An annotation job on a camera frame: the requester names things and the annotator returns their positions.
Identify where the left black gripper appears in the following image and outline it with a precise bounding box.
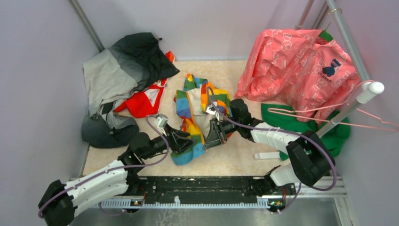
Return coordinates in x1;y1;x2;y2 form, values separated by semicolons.
142;123;197;160

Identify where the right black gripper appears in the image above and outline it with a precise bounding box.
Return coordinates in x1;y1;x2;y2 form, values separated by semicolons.
202;117;240;150

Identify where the rainbow striped jacket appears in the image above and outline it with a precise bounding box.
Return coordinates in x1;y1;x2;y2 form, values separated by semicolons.
171;73;231;166

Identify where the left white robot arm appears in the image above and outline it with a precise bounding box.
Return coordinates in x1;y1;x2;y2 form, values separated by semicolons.
38;125;194;226

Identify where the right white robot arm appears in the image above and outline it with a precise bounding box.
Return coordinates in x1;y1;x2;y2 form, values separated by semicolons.
203;99;337;194

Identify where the grey black jacket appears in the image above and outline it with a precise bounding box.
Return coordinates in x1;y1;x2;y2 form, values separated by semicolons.
81;32;179;148

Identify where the pink patterned jacket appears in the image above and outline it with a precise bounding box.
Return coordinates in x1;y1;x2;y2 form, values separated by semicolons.
235;29;360;124

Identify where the red white garment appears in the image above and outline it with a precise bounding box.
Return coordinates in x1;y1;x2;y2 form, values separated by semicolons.
110;49;168;118

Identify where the green garment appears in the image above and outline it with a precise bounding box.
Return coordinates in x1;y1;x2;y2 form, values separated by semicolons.
260;29;352;161

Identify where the white clothes rack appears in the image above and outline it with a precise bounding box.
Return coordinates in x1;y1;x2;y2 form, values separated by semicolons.
254;0;385;160

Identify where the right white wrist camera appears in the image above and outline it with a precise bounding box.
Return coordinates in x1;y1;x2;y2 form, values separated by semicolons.
206;106;223;122

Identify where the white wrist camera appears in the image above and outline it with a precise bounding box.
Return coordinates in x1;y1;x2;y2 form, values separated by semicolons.
155;114;168;129
206;106;223;122

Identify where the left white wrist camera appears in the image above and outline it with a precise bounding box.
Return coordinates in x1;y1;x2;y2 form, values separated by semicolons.
155;114;168;129

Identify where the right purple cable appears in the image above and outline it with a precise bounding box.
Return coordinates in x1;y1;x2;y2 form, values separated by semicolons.
206;86;338;214

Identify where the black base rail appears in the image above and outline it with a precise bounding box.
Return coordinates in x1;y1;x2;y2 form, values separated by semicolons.
125;176;296;204

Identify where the pink wire hanger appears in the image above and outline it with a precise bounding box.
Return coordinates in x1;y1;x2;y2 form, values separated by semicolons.
268;80;399;132

